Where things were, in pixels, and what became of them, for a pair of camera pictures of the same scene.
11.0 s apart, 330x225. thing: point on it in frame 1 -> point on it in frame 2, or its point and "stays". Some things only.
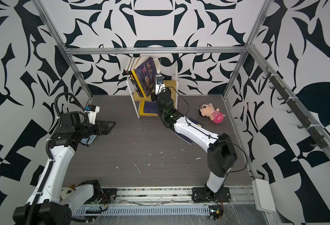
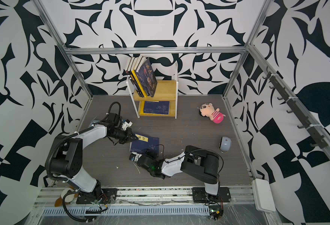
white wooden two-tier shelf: [145, 107] stays
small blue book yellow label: [150, 107] stays
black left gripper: [106, 130] -> [128, 138]
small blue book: [185, 138] -> [144, 142]
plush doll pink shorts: [207, 109] stays
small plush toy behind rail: [64, 191] stays
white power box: [263, 194] stays
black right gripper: [155, 97] -> [150, 153]
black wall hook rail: [318, 138] stays
